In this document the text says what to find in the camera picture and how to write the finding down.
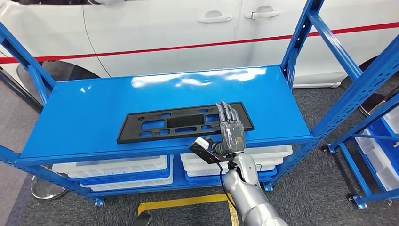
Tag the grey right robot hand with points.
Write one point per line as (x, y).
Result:
(232, 137)

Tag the black plastic plate holder part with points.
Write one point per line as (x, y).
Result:
(134, 134)

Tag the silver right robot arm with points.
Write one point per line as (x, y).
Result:
(249, 199)

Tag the blue metal shelf rack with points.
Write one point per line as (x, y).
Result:
(93, 109)
(380, 196)

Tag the white plastic bin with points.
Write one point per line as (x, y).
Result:
(199, 170)
(131, 186)
(274, 153)
(118, 168)
(374, 162)
(393, 118)

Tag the blue plastic bin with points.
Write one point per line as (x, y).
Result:
(383, 143)
(124, 179)
(202, 180)

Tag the yellow floor tape square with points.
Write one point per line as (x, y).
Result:
(187, 201)

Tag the white car with red stripe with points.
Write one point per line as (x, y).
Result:
(156, 31)

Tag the dark round stand base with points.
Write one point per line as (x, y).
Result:
(371, 104)

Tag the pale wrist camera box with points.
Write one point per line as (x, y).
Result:
(202, 143)

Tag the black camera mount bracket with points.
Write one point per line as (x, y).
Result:
(205, 154)

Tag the chrome stanchion post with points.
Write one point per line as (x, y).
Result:
(46, 190)
(21, 91)

